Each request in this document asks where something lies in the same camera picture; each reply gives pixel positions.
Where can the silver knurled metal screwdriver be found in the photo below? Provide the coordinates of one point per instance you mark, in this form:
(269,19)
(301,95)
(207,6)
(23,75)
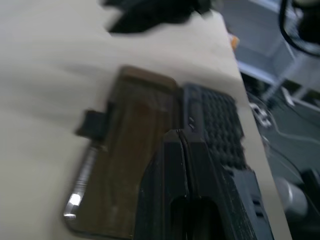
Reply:
(83,172)

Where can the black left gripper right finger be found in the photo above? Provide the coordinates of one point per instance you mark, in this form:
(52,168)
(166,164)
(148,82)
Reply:
(212,175)

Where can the dark robot body, silver joint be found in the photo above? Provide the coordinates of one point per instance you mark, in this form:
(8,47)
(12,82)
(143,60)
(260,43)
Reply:
(295,200)

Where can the small orange object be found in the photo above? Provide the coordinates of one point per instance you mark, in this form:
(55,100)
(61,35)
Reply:
(234,42)

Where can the grey plastic crate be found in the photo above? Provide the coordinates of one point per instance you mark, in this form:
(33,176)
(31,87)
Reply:
(260,42)

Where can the black bulky object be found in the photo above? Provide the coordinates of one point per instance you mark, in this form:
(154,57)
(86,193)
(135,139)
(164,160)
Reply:
(155,15)

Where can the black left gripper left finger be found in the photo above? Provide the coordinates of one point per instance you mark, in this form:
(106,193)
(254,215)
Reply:
(160,180)

